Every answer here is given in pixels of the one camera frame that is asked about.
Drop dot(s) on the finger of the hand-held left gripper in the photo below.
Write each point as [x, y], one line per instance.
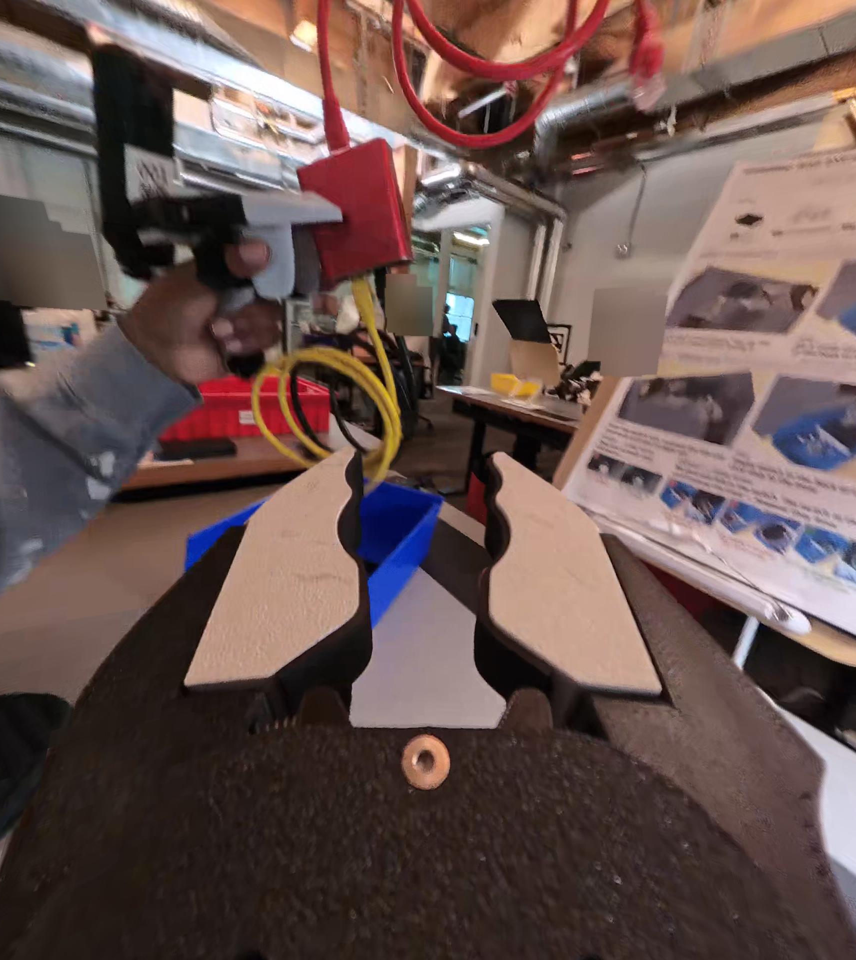
[285, 210]

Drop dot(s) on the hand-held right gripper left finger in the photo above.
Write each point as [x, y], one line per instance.
[285, 585]

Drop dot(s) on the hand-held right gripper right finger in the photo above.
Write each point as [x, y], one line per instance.
[563, 592]

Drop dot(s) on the red ethernet switch box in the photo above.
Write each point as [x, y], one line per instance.
[356, 210]

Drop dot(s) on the blue plastic storage bin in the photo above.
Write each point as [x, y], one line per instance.
[398, 525]

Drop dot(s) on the person's left hand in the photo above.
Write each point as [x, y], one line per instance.
[187, 330]

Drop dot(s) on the red plastic bin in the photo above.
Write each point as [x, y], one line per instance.
[225, 412]

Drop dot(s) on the wooden background desk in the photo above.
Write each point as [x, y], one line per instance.
[503, 409]

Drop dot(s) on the yellow plastic bin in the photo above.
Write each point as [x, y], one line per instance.
[506, 384]

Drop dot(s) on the black angled panel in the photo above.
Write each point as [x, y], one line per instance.
[521, 321]

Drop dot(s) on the wooden instruction sheet board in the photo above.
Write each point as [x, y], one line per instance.
[773, 337]

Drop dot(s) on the silver ventilation duct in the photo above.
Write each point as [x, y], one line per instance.
[585, 112]

